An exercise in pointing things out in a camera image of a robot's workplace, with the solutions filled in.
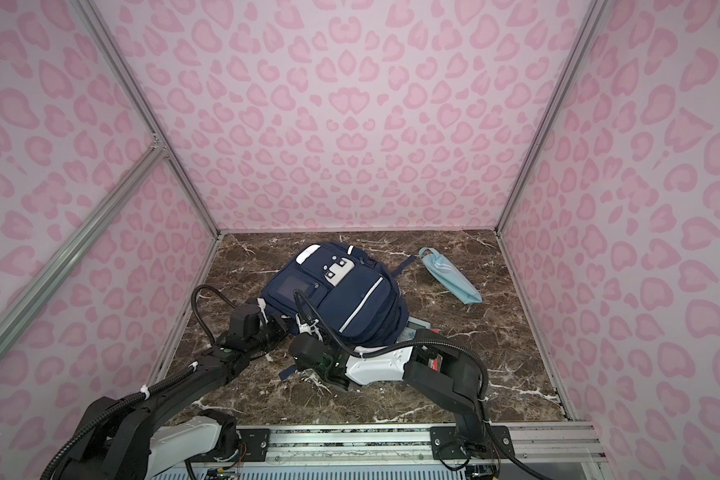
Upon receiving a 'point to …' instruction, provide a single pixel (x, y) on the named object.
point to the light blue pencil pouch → (454, 280)
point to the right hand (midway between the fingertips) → (301, 339)
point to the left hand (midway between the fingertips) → (298, 316)
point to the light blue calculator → (410, 329)
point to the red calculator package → (436, 363)
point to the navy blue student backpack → (355, 296)
